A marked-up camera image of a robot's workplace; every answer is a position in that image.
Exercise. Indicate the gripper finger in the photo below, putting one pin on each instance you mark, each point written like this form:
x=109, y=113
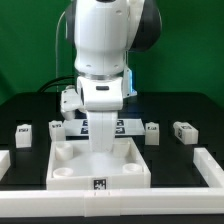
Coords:
x=114, y=117
x=98, y=124

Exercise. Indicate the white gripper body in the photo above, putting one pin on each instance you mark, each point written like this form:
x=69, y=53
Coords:
x=101, y=95

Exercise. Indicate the white square table top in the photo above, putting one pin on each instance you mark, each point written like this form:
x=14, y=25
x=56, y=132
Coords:
x=72, y=166

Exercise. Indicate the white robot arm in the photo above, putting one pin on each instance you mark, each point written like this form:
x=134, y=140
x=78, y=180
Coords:
x=103, y=32

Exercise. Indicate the white U-shaped fence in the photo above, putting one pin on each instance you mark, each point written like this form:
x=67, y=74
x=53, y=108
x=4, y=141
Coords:
x=89, y=203

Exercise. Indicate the white marker base plate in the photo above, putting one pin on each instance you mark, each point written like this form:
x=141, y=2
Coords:
x=125, y=127

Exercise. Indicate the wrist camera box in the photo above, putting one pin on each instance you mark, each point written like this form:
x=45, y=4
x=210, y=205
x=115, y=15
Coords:
x=70, y=102

